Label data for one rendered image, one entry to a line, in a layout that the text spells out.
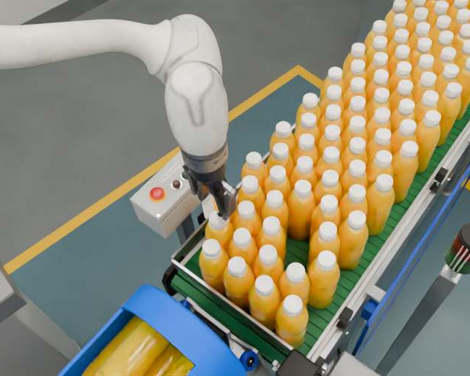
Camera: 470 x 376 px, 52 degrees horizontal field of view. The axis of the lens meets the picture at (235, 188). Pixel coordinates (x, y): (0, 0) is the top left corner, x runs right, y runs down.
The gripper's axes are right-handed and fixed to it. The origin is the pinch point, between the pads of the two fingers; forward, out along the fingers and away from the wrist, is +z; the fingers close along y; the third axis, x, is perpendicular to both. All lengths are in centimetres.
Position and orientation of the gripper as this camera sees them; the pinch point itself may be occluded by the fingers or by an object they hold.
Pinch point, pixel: (215, 212)
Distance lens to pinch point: 111.5
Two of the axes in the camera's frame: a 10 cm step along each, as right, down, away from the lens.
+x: 6.2, -6.6, 4.1
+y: 7.8, 4.9, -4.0
